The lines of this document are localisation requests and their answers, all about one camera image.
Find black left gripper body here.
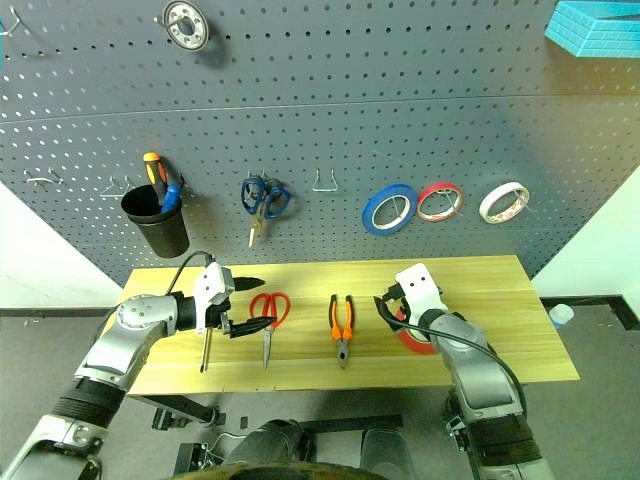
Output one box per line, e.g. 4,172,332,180
205,269,237,338

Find red handled scissors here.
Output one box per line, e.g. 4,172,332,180
248,292,292,372

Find red tape roll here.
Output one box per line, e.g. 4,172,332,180
394,307,442,357
416,182,465,224

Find red handled screwdriver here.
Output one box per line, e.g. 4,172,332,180
198,326,214,374

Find orange and black pliers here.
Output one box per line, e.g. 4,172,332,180
327,294,356,370

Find blue tape roll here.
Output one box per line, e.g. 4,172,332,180
361,183,420,236

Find black plastic cup holder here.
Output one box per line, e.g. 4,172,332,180
121,184,191,260

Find black metal table brace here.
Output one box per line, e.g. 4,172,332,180
130,394,222,427

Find dark rounded shape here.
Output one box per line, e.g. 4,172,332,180
360,427,417,479
227,418,316,469

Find white tape roll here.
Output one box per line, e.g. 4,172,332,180
478,181,531,225

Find orange and black screwdriver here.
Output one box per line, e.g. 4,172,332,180
142,152,172,206

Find dark curved robot torso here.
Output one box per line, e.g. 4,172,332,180
197,462,396,480

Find dark grey metal pegboard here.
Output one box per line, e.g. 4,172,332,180
0,0,640,289

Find round silver metal disc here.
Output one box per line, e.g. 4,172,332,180
162,0,210,52

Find blue tray stack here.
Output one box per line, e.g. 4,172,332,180
543,0,640,59

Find bent metal peg hook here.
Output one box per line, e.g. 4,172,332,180
0,5,31,37

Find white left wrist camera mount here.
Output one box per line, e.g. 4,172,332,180
193,261,235,335

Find blue handled pliers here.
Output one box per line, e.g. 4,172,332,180
241,175,292,249

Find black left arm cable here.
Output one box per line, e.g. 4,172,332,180
164,250,218,301

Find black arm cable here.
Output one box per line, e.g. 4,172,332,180
164,250,218,301
373,283,529,417

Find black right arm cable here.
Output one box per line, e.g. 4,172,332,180
373,283,529,417

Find blue handled tool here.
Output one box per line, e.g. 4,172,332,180
159,182,183,215

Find wire loop pliers hook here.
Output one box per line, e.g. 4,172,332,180
312,168,340,194

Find black metal frame bar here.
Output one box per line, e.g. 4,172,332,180
298,413,404,434

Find black floor bracket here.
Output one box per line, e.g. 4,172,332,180
174,441,212,480

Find thin wire peg hook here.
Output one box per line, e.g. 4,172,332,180
99,175,135,198
24,168,66,188

